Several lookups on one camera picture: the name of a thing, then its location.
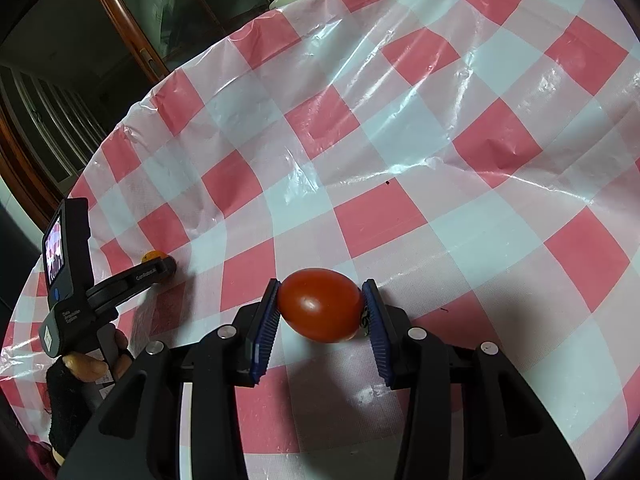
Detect person's left hand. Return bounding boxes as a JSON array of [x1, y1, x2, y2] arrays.
[[46, 327, 135, 467]]

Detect wooden glass-door cabinet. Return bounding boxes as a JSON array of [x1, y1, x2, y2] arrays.
[[0, 0, 301, 221]]

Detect red checkered plastic tablecloth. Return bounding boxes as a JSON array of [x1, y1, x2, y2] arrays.
[[0, 0, 640, 480]]

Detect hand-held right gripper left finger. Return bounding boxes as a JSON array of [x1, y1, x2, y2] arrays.
[[59, 279, 281, 480]]

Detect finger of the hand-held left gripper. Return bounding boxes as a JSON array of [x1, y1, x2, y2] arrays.
[[85, 255, 177, 323]]

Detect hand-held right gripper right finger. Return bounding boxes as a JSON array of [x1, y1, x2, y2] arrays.
[[362, 279, 586, 480]]

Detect red tomato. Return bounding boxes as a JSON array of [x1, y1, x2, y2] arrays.
[[277, 268, 366, 343]]

